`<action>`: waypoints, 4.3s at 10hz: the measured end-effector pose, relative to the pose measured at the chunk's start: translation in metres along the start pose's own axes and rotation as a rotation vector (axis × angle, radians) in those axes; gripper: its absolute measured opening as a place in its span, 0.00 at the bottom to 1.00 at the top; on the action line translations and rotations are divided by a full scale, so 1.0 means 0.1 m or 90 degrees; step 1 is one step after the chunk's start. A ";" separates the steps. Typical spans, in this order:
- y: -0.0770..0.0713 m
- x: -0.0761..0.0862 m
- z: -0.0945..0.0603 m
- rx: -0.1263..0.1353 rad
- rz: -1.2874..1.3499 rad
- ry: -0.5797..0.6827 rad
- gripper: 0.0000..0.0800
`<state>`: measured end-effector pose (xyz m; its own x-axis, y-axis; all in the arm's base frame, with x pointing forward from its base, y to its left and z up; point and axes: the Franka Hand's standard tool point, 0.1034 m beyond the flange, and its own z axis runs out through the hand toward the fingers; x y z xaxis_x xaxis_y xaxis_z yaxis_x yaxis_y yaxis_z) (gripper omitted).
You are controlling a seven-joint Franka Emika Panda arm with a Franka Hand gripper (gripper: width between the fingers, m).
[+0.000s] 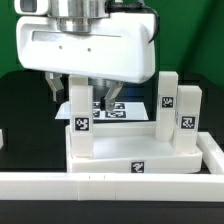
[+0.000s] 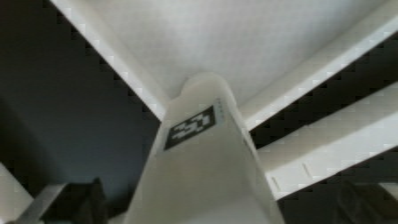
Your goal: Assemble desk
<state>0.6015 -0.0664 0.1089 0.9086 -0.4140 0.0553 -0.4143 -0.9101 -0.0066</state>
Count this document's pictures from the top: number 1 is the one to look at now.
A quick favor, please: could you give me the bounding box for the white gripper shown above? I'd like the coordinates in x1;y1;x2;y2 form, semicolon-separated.
16;13;155;112

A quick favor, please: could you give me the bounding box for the white desk top tray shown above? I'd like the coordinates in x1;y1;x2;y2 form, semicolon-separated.
66;122;202;174

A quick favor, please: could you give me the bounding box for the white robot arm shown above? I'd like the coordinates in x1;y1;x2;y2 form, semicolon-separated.
14;0;160;111

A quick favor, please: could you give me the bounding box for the white fiducial marker sheet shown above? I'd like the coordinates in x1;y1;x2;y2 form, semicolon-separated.
55;101;149;121

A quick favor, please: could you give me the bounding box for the white front fence bar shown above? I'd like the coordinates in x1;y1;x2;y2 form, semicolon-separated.
0;172;224;202

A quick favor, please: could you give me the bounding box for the white fence bar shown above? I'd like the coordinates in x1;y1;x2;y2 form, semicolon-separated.
0;172;224;202
197;132;224;175

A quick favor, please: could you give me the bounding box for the white right fence bar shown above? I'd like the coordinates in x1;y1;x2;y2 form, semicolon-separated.
197;132;224;175

